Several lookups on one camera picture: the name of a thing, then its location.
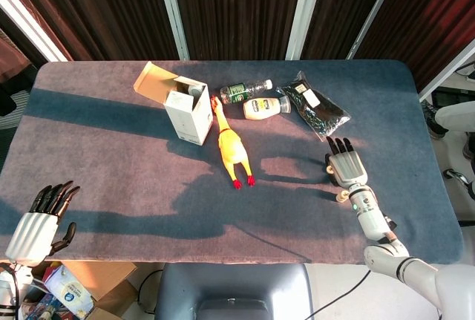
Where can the clear bag of black seeds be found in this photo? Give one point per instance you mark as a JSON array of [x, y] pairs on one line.
[[319, 112]]

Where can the black floor object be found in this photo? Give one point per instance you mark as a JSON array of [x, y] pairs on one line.
[[451, 94]]

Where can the yellow rubber chicken toy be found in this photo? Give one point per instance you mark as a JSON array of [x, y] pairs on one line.
[[232, 145]]

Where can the grey black sneaker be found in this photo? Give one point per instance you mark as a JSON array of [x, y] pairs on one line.
[[434, 121]]

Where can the reddish brown curtain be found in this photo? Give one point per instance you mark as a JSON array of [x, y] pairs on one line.
[[11, 56]]

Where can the white mayonnaise squeeze bottle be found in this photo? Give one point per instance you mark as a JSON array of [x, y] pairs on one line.
[[259, 107]]

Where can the large brown cardboard box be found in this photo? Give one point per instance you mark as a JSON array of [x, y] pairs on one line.
[[100, 279]]

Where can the white partition post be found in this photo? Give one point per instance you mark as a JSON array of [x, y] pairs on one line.
[[29, 19]]

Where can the white jar with grey lid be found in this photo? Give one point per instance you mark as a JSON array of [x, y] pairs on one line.
[[194, 90]]

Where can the black chrome chair base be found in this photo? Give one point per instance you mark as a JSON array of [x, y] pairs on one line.
[[460, 177]]

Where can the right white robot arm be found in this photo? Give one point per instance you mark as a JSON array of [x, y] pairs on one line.
[[371, 219]]

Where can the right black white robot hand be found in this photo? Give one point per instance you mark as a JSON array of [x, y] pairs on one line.
[[349, 169]]

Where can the black fabric object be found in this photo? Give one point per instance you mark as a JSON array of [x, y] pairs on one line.
[[7, 97]]

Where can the grey plastic chair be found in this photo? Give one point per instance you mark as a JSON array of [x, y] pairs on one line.
[[237, 286]]

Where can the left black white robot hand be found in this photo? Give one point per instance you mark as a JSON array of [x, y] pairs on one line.
[[33, 236]]

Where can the open white cardboard box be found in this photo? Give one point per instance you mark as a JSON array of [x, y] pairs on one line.
[[189, 123]]

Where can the small brown cardboard box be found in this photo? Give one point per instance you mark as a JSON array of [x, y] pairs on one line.
[[107, 314]]

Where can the blue white printed carton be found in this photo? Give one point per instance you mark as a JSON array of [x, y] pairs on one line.
[[68, 294]]

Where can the dark brown partition panel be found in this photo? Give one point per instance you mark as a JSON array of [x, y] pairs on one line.
[[426, 12], [341, 8], [237, 8], [111, 8]]

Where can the blue grey table cloth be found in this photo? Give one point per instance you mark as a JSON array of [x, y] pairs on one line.
[[111, 171]]

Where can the clear bottle with green label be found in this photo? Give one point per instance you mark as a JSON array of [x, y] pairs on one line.
[[237, 91]]

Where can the blue printed package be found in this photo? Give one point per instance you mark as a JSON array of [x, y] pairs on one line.
[[44, 307]]

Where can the grey aluminium partition post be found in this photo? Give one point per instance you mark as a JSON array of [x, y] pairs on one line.
[[305, 15], [445, 71], [172, 12], [373, 15]]

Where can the light grey trouser leg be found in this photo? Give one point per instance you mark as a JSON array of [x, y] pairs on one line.
[[456, 116]]

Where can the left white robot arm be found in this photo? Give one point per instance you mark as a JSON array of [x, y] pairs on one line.
[[13, 286]]

